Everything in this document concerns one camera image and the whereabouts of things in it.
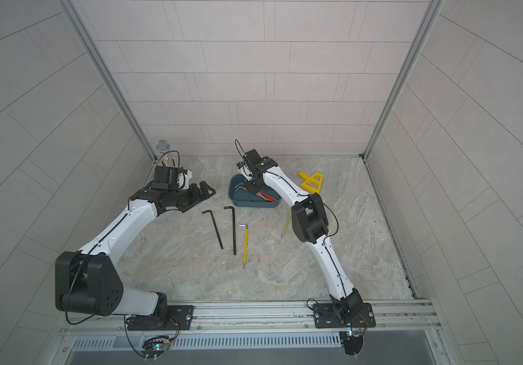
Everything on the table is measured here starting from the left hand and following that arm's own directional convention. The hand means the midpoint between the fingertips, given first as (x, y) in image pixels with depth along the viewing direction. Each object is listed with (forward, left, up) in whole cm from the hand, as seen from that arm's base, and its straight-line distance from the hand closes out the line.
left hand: (212, 193), depth 85 cm
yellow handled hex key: (-14, -13, -14) cm, 23 cm away
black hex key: (-7, -7, -15) cm, 18 cm away
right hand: (+13, -15, -11) cm, 22 cm away
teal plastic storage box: (+9, -8, -15) cm, 19 cm away
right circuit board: (-44, -48, -16) cm, 67 cm away
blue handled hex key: (+6, -19, -10) cm, 22 cm away
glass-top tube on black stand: (+12, +17, +13) cm, 25 cm away
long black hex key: (-7, 0, -15) cm, 16 cm away
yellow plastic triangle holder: (+16, -42, -14) cm, 47 cm away
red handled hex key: (+7, -21, -12) cm, 25 cm away
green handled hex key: (-5, -29, -15) cm, 33 cm away
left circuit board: (-45, +11, -14) cm, 49 cm away
